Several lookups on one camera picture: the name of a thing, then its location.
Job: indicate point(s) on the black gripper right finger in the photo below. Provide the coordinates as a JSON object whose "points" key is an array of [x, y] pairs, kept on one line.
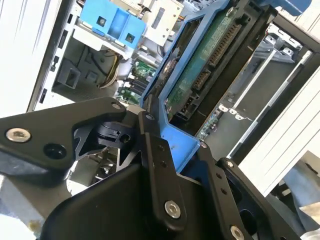
{"points": [[220, 185]]}

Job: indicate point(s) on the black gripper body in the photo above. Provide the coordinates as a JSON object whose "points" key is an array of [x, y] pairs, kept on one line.
{"points": [[100, 212]]}

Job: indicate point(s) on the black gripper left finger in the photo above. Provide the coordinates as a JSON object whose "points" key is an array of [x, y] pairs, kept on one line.
{"points": [[37, 150]]}

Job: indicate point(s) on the hard disk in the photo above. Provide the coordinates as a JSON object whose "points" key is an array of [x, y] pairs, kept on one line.
{"points": [[200, 75]]}

